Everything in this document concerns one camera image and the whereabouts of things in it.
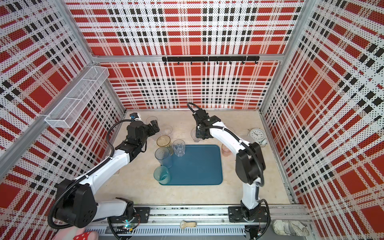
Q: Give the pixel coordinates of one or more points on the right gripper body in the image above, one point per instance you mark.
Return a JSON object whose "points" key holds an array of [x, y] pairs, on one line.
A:
{"points": [[199, 133]]}

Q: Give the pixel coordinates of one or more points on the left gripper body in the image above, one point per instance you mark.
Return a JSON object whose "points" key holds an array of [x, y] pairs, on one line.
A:
{"points": [[147, 133]]}

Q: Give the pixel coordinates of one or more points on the yellow transparent plastic cup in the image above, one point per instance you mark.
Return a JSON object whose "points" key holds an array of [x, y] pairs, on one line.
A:
{"points": [[165, 141]]}

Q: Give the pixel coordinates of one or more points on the clear faceted cup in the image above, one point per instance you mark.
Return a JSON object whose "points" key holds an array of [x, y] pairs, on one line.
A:
{"points": [[193, 136], [179, 147]]}

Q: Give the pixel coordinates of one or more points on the blue frosted plastic cup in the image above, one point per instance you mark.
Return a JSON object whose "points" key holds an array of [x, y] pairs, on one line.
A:
{"points": [[163, 155]]}

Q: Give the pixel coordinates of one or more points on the green textured plastic cup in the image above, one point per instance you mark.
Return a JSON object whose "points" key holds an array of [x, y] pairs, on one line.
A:
{"points": [[162, 175]]}

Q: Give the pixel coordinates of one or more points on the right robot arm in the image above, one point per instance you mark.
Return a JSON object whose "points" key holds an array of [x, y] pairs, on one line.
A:
{"points": [[250, 163]]}

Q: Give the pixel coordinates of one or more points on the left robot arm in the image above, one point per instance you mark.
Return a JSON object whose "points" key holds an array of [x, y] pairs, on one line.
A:
{"points": [[75, 204]]}

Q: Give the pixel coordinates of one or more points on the teal plastic tray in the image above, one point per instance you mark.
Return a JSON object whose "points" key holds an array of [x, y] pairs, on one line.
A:
{"points": [[201, 165]]}

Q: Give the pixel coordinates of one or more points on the clear cup back left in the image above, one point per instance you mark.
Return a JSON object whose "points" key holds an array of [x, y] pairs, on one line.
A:
{"points": [[150, 119]]}

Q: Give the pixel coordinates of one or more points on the clear cup beside frosted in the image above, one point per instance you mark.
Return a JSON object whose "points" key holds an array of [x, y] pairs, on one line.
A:
{"points": [[166, 130]]}

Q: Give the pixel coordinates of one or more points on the pink transparent plastic cup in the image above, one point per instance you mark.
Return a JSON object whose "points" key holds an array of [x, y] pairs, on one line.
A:
{"points": [[225, 151]]}

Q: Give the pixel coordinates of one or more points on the white analog alarm clock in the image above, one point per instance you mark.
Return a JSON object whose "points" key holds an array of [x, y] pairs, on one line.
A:
{"points": [[259, 136]]}

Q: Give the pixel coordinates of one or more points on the small beige wooden object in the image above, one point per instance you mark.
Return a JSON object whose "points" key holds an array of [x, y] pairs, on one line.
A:
{"points": [[184, 225]]}

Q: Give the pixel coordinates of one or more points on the pink plush toy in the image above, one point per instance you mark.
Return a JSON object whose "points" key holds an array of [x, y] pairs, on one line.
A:
{"points": [[74, 233]]}

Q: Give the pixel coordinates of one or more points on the white crumpled cloth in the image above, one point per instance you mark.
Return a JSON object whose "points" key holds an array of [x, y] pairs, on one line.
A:
{"points": [[290, 228]]}

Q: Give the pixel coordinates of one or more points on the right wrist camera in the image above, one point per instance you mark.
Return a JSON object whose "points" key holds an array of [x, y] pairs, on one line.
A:
{"points": [[200, 115]]}

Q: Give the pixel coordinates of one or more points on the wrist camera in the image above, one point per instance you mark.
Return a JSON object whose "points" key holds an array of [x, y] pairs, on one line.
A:
{"points": [[135, 117], [200, 115]]}

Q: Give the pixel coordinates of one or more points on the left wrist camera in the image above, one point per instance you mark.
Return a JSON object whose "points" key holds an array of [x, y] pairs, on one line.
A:
{"points": [[135, 117]]}

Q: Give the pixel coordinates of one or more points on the black hook rail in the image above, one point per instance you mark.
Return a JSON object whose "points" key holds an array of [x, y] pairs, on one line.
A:
{"points": [[212, 59]]}

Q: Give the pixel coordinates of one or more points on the white wire mesh basket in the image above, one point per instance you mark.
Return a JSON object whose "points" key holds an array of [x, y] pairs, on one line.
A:
{"points": [[68, 110]]}

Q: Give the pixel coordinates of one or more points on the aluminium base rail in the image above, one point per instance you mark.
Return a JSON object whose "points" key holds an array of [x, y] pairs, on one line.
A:
{"points": [[212, 220]]}

